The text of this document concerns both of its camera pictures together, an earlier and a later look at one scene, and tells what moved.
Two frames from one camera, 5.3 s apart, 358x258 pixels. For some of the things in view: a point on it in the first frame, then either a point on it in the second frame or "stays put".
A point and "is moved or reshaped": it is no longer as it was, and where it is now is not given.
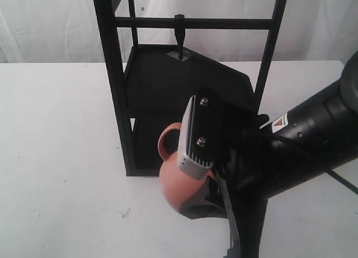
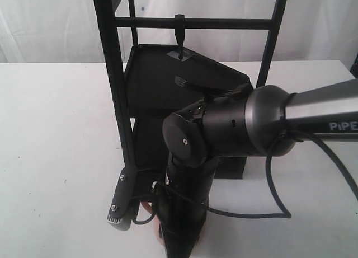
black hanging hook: (179, 29) stays put
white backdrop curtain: (62, 26) stays put
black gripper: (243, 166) → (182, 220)
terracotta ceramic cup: (178, 187) is moved or reshaped
